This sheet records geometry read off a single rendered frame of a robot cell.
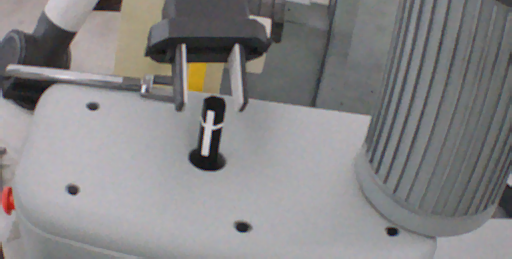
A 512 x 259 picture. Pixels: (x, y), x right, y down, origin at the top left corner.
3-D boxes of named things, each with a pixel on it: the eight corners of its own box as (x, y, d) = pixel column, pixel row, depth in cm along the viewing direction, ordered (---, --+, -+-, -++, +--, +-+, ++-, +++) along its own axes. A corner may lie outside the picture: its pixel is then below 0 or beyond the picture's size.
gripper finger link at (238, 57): (241, 100, 71) (235, 42, 73) (233, 114, 73) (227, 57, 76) (258, 100, 71) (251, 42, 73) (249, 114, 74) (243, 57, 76)
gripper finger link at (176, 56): (182, 114, 72) (179, 57, 74) (188, 100, 69) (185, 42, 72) (166, 114, 71) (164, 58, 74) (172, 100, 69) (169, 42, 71)
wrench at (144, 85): (3, 80, 78) (3, 74, 77) (10, 64, 81) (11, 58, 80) (175, 102, 80) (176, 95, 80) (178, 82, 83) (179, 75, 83)
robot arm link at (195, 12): (255, 73, 80) (243, -16, 84) (281, 29, 71) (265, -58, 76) (139, 74, 76) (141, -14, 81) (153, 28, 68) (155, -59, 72)
